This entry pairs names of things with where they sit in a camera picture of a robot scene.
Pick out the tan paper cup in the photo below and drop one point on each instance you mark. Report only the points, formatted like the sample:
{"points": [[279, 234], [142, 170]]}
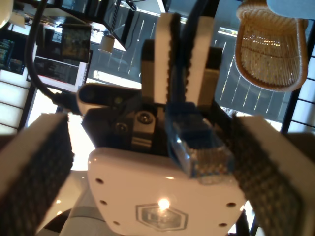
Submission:
{"points": [[107, 44]]}

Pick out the wicker chair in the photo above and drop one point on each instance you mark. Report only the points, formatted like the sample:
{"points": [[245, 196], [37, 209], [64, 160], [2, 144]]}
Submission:
{"points": [[270, 61]]}

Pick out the dark computer monitor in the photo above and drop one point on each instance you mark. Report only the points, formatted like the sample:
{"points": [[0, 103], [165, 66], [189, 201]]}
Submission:
{"points": [[56, 71], [12, 56]]}

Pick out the gripper camera bar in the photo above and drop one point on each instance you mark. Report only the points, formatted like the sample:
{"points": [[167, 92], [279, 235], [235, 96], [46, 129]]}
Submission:
{"points": [[98, 94]]}

